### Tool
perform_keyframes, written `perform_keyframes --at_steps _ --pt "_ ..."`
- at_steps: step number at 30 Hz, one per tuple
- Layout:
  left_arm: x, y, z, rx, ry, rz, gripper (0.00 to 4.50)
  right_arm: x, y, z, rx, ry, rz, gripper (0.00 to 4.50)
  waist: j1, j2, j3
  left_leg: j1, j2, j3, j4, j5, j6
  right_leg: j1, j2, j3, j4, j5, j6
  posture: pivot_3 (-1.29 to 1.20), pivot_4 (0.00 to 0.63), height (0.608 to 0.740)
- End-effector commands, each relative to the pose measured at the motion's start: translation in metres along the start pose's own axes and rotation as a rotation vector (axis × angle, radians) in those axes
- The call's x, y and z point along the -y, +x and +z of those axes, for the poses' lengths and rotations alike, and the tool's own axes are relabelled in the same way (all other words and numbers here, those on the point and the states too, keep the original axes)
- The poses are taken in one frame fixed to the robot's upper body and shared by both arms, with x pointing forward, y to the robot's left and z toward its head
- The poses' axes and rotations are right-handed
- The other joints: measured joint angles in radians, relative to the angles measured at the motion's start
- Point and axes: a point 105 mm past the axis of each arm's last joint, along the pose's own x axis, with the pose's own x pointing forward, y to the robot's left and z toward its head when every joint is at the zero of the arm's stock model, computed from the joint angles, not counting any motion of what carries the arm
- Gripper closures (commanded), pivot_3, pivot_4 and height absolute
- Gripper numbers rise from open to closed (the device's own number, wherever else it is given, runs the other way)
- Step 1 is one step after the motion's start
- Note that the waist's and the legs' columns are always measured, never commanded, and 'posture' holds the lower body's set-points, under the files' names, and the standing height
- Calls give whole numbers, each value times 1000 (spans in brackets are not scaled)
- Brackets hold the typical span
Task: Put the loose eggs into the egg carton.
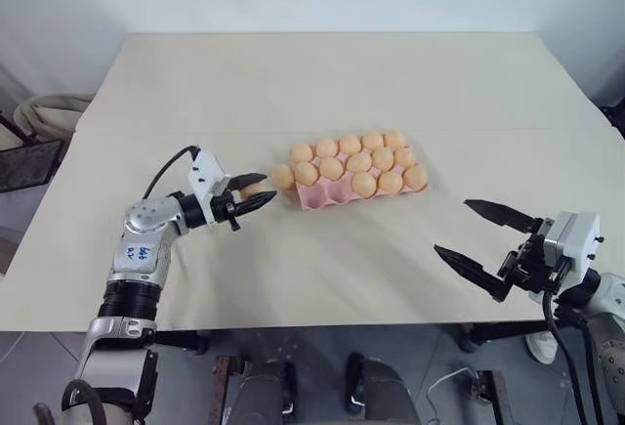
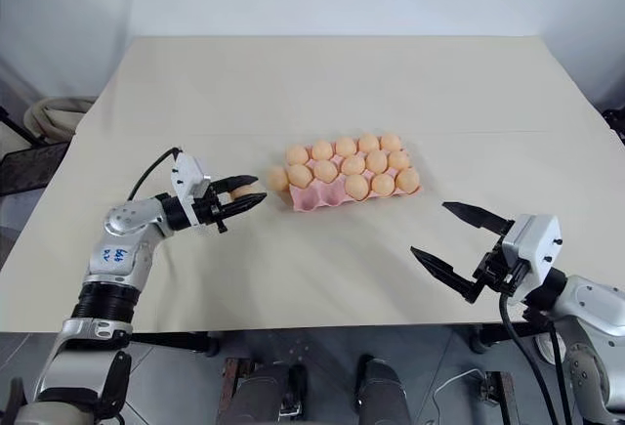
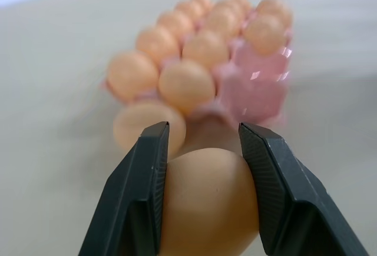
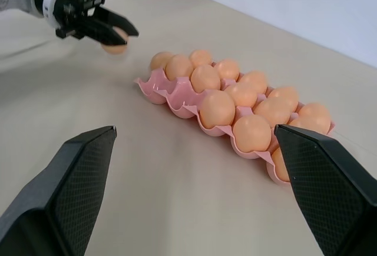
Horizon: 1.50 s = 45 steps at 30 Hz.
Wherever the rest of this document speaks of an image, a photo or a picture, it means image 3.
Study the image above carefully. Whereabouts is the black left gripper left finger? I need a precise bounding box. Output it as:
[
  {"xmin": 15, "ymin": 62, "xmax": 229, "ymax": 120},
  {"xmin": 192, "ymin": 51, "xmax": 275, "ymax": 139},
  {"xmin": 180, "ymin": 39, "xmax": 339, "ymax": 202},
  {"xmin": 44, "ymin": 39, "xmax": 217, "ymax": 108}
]
[{"xmin": 77, "ymin": 121, "xmax": 171, "ymax": 256}]

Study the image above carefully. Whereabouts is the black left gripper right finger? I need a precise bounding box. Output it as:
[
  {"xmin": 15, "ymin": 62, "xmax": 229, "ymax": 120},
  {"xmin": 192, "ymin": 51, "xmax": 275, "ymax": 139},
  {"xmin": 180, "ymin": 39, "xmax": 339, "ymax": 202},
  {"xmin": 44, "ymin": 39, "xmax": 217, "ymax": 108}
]
[{"xmin": 237, "ymin": 122, "xmax": 371, "ymax": 256}]

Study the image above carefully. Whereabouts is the pink plastic egg carton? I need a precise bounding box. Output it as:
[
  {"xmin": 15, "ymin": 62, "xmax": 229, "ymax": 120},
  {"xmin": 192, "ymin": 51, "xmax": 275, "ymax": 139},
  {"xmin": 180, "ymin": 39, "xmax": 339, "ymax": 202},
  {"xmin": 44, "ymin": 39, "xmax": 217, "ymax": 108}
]
[{"xmin": 99, "ymin": 0, "xmax": 295, "ymax": 128}]

